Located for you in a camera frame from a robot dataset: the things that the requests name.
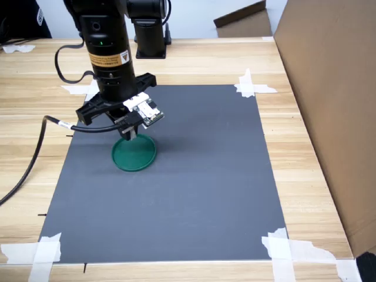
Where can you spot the white camera box with circuit board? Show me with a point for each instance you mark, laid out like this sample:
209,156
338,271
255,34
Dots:
147,110

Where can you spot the dark grey mat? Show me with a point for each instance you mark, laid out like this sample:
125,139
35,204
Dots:
176,176

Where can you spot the person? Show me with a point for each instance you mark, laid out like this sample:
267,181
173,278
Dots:
44,26

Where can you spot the brown cardboard partition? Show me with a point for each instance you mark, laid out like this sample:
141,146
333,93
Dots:
332,102

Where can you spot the brown cardboard box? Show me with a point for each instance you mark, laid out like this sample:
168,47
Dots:
246,23

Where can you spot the round green plastic lid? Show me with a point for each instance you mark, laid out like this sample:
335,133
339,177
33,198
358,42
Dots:
133,158

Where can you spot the white tape strip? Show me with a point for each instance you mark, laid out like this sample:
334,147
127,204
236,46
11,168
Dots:
17,252
282,270
264,88
44,267
92,86
311,249
246,79
75,89

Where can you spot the black object at table corner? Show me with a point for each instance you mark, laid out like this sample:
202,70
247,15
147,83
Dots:
367,268

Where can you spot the crumpled white tape piece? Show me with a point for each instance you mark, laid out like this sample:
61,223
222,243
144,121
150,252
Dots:
17,48

